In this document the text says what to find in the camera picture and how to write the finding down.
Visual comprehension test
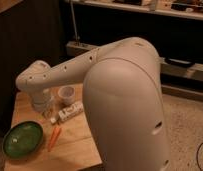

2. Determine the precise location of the metal shelf rail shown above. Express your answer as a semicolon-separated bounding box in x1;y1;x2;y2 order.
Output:
65;41;203;103

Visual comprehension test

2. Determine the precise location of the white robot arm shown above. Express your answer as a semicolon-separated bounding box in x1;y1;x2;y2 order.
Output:
16;37;171;171

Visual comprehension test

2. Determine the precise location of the black cable on floor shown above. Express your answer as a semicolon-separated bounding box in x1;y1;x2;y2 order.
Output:
196;94;203;171

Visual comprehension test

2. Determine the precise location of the black handle on rail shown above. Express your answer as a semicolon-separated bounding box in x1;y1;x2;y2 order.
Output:
164;58;196;68

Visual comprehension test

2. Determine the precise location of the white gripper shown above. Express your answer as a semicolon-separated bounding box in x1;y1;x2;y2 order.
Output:
42;97;55;119

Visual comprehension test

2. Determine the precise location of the wooden table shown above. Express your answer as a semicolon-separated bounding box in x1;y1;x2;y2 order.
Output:
4;92;101;171

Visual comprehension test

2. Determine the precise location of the translucent plastic cup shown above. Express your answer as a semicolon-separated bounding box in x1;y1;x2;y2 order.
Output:
58;86;75;106

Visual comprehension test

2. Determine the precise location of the orange carrot toy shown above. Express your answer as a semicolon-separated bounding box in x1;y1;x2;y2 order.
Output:
47;125;61;150

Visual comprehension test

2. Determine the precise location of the upper cluttered shelf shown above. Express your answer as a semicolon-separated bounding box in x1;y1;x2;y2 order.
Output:
64;0;203;22

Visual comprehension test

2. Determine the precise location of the green ceramic bowl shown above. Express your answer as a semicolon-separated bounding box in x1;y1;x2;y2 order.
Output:
2;121;44;160

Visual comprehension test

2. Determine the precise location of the vertical metal pole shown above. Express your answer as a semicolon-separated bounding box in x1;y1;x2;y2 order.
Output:
69;0;80;45

